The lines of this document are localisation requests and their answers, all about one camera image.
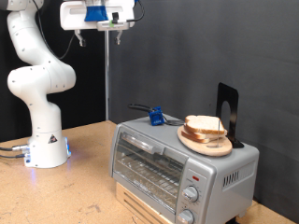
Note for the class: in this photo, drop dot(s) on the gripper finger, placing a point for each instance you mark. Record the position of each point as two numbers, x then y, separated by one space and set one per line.
81 40
118 39

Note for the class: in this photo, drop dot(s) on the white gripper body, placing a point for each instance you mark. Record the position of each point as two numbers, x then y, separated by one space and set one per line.
71 18

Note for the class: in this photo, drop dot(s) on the blue metal bracket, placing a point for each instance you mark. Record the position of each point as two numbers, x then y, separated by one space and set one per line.
140 143

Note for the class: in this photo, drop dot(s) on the white bread slice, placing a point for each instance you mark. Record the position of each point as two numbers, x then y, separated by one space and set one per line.
194 140
199 135
204 123

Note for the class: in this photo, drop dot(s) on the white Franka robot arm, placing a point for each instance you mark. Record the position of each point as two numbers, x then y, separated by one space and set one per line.
46 124

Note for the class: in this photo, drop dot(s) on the red oven indicator light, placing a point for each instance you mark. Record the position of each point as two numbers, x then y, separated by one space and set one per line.
195 178

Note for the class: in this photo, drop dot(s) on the silver oven control knob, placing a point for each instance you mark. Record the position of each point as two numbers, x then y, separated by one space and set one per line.
187 216
190 194

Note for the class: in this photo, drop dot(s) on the silver toaster oven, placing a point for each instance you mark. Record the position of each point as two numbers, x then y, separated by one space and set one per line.
218 193

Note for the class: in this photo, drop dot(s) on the vertical metal pole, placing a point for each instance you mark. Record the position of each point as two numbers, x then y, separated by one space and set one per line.
106 77

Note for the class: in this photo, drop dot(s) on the black metal bookend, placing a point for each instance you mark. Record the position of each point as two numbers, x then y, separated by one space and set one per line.
232 96

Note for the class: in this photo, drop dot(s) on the thin metal rod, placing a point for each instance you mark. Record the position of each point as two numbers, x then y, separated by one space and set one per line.
218 133

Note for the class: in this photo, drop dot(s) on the round wooden plate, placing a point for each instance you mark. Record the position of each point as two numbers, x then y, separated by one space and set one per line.
205 149

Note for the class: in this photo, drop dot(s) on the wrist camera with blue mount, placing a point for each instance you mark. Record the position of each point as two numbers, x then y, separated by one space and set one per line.
96 14

